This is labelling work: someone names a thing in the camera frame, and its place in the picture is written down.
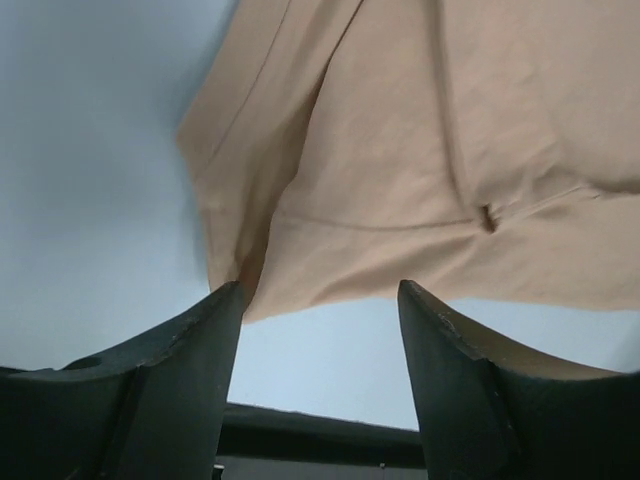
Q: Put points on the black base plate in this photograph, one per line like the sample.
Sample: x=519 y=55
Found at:
x=261 y=443

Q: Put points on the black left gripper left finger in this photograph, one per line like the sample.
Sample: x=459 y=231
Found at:
x=150 y=407

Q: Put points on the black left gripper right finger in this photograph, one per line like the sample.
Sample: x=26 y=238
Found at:
x=490 y=407

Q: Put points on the beige t shirt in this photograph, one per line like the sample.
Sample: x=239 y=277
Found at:
x=483 y=149

